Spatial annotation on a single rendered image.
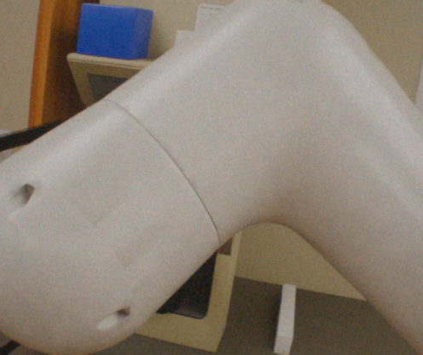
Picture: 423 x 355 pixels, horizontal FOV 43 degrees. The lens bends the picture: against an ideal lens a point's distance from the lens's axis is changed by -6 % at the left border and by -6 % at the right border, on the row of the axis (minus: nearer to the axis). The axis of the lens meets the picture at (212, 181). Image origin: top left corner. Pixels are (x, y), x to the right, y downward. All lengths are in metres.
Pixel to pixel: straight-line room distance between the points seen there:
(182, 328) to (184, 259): 0.88
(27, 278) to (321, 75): 0.18
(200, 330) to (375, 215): 0.89
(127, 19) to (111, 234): 0.70
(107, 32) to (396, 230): 0.72
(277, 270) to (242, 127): 1.27
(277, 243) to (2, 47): 0.97
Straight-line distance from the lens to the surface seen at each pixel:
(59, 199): 0.27
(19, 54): 1.66
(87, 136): 0.28
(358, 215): 0.30
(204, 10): 1.01
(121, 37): 0.94
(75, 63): 0.97
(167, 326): 1.18
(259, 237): 1.52
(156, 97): 0.29
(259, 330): 1.29
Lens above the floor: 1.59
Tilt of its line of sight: 16 degrees down
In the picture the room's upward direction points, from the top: 8 degrees clockwise
